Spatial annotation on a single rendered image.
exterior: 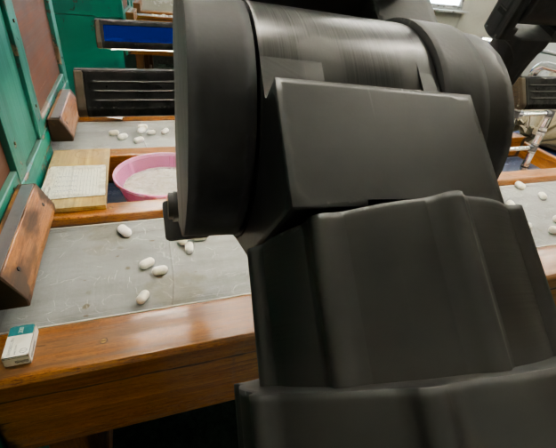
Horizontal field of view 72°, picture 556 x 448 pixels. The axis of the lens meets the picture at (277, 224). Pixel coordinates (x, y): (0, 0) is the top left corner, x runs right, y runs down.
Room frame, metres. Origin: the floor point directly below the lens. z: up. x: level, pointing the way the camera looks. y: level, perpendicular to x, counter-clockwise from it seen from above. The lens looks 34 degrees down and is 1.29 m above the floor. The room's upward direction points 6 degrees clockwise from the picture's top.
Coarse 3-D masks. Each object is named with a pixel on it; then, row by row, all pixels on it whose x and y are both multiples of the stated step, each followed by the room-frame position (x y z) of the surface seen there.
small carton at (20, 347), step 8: (16, 328) 0.38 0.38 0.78; (24, 328) 0.38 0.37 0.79; (32, 328) 0.38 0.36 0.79; (8, 336) 0.36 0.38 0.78; (16, 336) 0.36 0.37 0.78; (24, 336) 0.36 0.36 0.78; (32, 336) 0.37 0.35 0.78; (8, 344) 0.35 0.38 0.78; (16, 344) 0.35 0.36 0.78; (24, 344) 0.35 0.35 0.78; (32, 344) 0.36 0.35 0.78; (8, 352) 0.33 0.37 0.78; (16, 352) 0.34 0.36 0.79; (24, 352) 0.34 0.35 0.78; (32, 352) 0.35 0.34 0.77; (8, 360) 0.32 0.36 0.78; (16, 360) 0.33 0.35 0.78; (24, 360) 0.33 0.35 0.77
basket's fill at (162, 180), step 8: (152, 168) 1.04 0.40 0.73; (160, 168) 1.05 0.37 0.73; (168, 168) 1.07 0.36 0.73; (136, 176) 0.99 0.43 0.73; (144, 176) 0.98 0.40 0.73; (152, 176) 0.99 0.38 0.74; (160, 176) 1.01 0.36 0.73; (168, 176) 1.01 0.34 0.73; (128, 184) 0.93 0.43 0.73; (136, 184) 0.95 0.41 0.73; (144, 184) 0.94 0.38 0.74; (152, 184) 0.94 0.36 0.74; (160, 184) 0.94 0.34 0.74; (168, 184) 0.95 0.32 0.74; (176, 184) 0.95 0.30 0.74; (136, 192) 0.90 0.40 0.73; (144, 192) 0.89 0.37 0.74; (152, 192) 0.90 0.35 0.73; (160, 192) 0.90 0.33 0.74; (168, 192) 0.91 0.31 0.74
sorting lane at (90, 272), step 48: (528, 192) 1.15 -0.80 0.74; (48, 240) 0.65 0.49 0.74; (96, 240) 0.66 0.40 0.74; (144, 240) 0.68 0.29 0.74; (192, 240) 0.70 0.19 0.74; (48, 288) 0.51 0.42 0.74; (96, 288) 0.52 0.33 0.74; (144, 288) 0.53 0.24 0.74; (192, 288) 0.55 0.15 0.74; (240, 288) 0.56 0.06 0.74
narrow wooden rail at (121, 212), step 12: (552, 168) 1.32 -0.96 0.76; (504, 180) 1.17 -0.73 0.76; (516, 180) 1.19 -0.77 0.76; (528, 180) 1.21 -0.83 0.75; (540, 180) 1.23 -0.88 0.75; (552, 180) 1.25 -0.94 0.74; (108, 204) 0.77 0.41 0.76; (120, 204) 0.78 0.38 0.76; (132, 204) 0.78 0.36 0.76; (144, 204) 0.79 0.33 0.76; (156, 204) 0.79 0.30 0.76; (60, 216) 0.70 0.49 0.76; (72, 216) 0.71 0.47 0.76; (84, 216) 0.71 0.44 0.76; (96, 216) 0.72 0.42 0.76; (108, 216) 0.73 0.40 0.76; (120, 216) 0.74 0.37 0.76; (132, 216) 0.75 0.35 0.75; (144, 216) 0.76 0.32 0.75; (156, 216) 0.77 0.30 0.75
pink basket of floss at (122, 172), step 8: (160, 152) 1.08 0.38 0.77; (168, 152) 1.09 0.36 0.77; (128, 160) 1.01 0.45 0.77; (136, 160) 1.03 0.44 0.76; (160, 160) 1.07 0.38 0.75; (168, 160) 1.08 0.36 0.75; (120, 168) 0.97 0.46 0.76; (128, 168) 1.00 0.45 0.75; (136, 168) 1.02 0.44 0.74; (144, 168) 1.04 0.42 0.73; (112, 176) 0.90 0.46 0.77; (120, 176) 0.95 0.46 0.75; (128, 176) 0.98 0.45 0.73; (120, 184) 0.92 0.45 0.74; (128, 192) 0.84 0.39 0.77; (128, 200) 0.87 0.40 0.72; (136, 200) 0.84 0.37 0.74
